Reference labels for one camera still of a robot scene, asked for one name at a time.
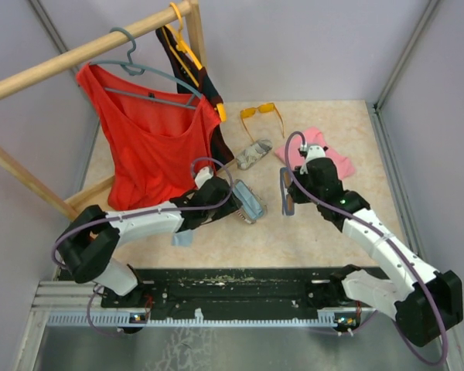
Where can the square blue cleaning cloth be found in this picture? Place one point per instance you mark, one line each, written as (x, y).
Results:
(249, 201)

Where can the orange sunglasses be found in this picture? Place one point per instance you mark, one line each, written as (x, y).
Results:
(262, 109)

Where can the wooden clothes rack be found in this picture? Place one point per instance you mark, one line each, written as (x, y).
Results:
(187, 10)

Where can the red tank top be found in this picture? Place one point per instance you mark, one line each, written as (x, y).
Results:
(154, 137)

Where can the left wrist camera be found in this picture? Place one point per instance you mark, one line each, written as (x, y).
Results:
(203, 175)

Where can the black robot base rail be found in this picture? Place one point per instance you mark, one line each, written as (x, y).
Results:
(206, 298)

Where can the narrow blue cleaning cloth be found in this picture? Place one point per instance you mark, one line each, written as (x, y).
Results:
(182, 239)

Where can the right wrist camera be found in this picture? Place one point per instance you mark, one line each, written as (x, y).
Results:
(312, 151)

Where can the dark navy maroon garment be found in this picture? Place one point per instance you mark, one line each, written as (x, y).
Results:
(219, 149)

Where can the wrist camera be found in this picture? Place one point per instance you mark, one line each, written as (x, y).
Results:
(312, 151)
(203, 175)

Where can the folded pink t-shirt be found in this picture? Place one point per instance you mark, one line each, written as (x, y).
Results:
(314, 136)

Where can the grey patterned glasses case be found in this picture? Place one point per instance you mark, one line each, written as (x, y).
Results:
(253, 153)

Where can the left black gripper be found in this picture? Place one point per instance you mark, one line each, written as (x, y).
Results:
(230, 205)

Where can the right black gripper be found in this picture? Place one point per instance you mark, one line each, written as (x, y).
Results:
(297, 196)

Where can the grey-blue clothes hanger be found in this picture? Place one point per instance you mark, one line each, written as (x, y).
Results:
(134, 69)

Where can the grey-framed sunglasses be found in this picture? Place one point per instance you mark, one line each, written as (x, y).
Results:
(287, 204)

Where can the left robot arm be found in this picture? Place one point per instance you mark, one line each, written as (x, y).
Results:
(88, 244)

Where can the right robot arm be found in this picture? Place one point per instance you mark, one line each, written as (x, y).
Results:
(379, 239)

